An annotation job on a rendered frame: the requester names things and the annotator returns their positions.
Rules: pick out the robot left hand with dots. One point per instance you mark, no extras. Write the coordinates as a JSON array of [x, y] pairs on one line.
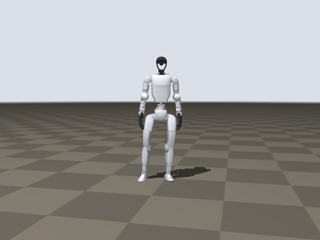
[[179, 121]]

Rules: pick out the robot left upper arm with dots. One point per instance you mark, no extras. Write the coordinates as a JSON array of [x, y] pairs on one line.
[[175, 85]]

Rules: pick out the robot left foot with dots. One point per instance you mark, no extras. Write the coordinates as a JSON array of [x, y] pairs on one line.
[[168, 177]]

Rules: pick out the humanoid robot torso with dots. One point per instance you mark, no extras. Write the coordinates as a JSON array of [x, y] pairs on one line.
[[161, 90]]

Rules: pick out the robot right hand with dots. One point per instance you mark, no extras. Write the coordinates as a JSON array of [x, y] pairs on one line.
[[141, 120]]

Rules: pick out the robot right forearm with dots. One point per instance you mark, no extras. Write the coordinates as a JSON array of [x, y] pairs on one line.
[[142, 106]]

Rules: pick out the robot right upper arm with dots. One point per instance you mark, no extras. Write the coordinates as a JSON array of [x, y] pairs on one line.
[[145, 88]]

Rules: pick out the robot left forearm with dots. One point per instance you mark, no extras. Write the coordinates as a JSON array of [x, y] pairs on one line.
[[178, 107]]

